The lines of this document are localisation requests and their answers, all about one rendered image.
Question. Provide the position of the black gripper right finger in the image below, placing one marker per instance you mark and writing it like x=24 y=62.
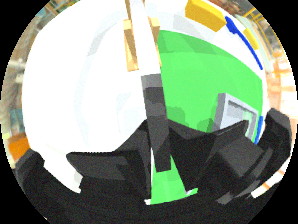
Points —
x=193 y=150

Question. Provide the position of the green flat mat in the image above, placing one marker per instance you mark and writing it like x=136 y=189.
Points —
x=193 y=72

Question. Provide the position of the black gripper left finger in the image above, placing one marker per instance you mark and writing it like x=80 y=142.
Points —
x=132 y=161

